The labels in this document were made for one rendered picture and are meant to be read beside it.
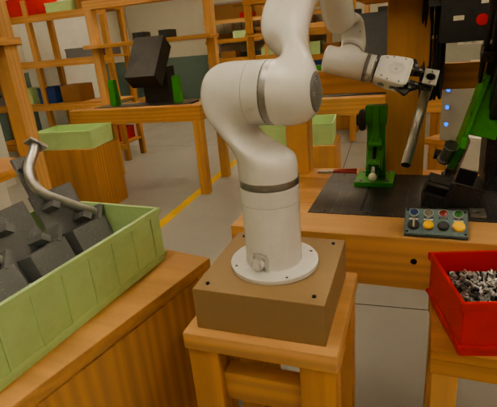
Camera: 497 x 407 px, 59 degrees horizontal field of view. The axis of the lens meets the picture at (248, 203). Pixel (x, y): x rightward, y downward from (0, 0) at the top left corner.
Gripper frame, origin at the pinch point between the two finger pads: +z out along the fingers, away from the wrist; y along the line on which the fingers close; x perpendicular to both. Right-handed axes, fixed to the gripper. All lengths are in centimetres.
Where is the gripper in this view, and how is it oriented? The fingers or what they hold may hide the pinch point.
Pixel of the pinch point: (426, 81)
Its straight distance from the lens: 145.0
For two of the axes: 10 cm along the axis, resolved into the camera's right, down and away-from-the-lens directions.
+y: 3.7, -8.8, 3.0
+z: 9.2, 3.0, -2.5
